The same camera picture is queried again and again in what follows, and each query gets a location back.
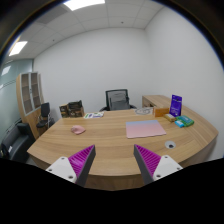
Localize black mesh office chair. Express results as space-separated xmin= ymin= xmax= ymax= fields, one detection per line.
xmin=101 ymin=89 xmax=135 ymax=111

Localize clear plastic bag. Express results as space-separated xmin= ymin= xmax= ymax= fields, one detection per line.
xmin=135 ymin=107 xmax=154 ymax=115

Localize small black chair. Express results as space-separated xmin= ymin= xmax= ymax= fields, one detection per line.
xmin=36 ymin=103 xmax=54 ymax=128

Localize pink computer mouse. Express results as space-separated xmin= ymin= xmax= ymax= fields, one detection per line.
xmin=71 ymin=125 xmax=86 ymax=135

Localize orange wooden box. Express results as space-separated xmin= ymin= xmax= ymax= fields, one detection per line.
xmin=154 ymin=107 xmax=169 ymax=117

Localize purple standing sign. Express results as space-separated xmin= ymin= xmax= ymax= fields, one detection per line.
xmin=170 ymin=95 xmax=182 ymax=117

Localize blue white small box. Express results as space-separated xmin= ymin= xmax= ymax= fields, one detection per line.
xmin=175 ymin=120 xmax=184 ymax=128

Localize wooden side cabinet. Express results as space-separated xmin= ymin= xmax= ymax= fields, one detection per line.
xmin=142 ymin=95 xmax=171 ymax=108

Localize wooden office desk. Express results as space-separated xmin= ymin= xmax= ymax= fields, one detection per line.
xmin=26 ymin=95 xmax=220 ymax=192

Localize green box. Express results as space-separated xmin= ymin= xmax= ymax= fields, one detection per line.
xmin=176 ymin=115 xmax=194 ymax=127

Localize yellow small box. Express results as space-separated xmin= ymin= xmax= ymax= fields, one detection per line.
xmin=164 ymin=114 xmax=176 ymax=122

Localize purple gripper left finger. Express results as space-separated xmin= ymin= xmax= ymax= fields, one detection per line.
xmin=46 ymin=145 xmax=96 ymax=187

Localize wooden bookshelf cabinet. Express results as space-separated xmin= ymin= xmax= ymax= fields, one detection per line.
xmin=16 ymin=72 xmax=43 ymax=139

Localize black leather sofa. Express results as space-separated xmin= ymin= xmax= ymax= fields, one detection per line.
xmin=0 ymin=123 xmax=35 ymax=163

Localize dark cardboard boxes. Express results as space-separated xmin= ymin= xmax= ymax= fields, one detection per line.
xmin=59 ymin=100 xmax=84 ymax=118

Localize pink blue mouse pad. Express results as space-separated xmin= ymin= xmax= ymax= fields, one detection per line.
xmin=126 ymin=120 xmax=166 ymax=139

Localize white papers on desk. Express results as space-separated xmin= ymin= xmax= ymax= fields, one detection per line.
xmin=84 ymin=112 xmax=104 ymax=119

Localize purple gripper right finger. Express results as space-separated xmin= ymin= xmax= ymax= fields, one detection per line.
xmin=134 ymin=144 xmax=182 ymax=185

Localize silver cable grommet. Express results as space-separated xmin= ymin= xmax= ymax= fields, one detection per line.
xmin=165 ymin=141 xmax=176 ymax=149

